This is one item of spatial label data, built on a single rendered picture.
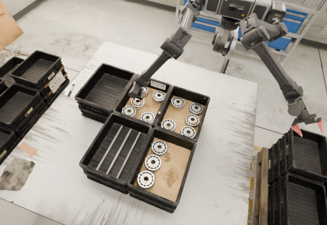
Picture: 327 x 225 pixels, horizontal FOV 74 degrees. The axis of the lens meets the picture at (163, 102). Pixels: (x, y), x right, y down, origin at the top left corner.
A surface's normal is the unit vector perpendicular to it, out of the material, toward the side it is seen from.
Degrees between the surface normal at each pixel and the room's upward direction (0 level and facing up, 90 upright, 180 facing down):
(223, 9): 90
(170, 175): 0
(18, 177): 3
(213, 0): 90
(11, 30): 73
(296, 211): 0
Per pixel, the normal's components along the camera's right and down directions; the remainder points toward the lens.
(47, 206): 0.07, -0.61
